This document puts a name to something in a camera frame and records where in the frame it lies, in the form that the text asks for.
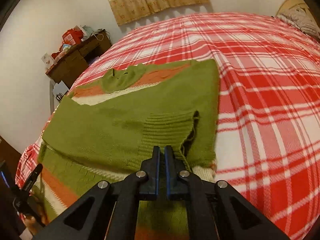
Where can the cream wooden headboard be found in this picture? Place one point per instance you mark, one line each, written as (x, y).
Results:
(292, 3)

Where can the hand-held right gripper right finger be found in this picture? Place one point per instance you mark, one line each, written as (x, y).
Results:
(168, 173)

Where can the striped grey pillow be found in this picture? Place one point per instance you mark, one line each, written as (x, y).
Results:
(302, 22)

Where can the red plaid bed sheet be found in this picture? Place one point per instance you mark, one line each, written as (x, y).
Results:
(262, 105)

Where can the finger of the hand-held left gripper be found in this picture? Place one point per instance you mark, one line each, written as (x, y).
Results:
(32, 178)

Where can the red gift boxes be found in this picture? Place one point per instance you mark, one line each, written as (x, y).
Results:
(72, 36)

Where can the green knitted sweater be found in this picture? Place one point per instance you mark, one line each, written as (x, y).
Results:
(112, 125)

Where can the brown wooden desk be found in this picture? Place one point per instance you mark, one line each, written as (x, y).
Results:
(75, 60)

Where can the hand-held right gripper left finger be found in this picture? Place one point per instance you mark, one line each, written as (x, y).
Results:
(157, 172)

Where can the white printed cardboard box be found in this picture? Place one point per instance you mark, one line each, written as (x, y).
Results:
(60, 92)

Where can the small white floral box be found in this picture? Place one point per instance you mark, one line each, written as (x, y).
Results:
(47, 60)

